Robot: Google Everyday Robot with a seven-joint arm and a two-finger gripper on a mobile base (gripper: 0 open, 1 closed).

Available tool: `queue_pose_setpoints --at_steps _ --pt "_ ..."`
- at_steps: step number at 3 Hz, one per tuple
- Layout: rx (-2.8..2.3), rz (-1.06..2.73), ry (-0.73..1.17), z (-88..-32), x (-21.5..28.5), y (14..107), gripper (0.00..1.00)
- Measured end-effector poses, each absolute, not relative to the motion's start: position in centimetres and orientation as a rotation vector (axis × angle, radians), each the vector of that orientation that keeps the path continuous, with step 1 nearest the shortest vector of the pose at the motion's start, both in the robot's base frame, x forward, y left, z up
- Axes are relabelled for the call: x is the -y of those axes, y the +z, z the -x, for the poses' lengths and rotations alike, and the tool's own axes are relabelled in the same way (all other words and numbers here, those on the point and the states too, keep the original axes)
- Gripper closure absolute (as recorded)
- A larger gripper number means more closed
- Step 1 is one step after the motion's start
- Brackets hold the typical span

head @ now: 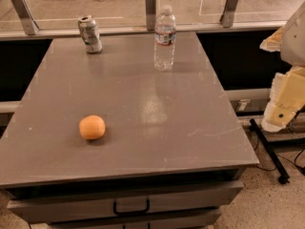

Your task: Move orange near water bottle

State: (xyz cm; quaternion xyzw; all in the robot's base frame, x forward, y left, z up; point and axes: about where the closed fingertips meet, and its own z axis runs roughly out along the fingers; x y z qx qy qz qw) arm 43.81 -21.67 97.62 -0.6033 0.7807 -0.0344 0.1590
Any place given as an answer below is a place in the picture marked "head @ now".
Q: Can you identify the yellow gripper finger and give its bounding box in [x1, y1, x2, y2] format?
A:
[261, 66, 305, 133]
[259, 27, 284, 52]

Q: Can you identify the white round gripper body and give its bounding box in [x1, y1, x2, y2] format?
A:
[280, 2, 305, 66]

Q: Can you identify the orange fruit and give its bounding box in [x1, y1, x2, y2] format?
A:
[79, 115, 106, 140]

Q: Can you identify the clear plastic water bottle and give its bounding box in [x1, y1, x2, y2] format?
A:
[154, 5, 176, 72]

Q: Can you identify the black stand leg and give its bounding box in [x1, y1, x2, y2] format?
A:
[250, 119, 290, 184]

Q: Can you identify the lower grey drawer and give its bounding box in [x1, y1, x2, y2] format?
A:
[49, 209, 221, 229]

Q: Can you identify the grey drawer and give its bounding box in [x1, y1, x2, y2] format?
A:
[49, 209, 221, 229]
[8, 180, 243, 223]

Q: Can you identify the crushed silver soda can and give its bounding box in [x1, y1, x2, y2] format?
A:
[78, 15, 102, 53]

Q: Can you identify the grey cabinet with drawers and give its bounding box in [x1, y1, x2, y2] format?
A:
[0, 31, 260, 229]

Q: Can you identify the upper grey drawer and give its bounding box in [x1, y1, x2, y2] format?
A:
[8, 180, 243, 223]

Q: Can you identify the right metal railing post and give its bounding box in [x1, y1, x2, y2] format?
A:
[219, 0, 238, 28]

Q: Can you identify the metal railing post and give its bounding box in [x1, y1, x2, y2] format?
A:
[219, 0, 238, 28]
[145, 0, 156, 31]
[11, 0, 39, 35]

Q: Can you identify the black cable on floor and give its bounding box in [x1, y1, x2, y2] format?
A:
[254, 134, 305, 177]

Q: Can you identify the middle metal railing post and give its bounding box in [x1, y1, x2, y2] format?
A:
[145, 0, 156, 31]

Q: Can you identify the black upper drawer handle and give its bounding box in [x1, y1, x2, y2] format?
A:
[112, 198, 151, 217]

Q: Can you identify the horizontal metal rail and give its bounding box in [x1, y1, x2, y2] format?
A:
[0, 20, 286, 41]

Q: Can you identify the left metal railing post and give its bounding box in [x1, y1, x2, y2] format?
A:
[11, 0, 39, 35]

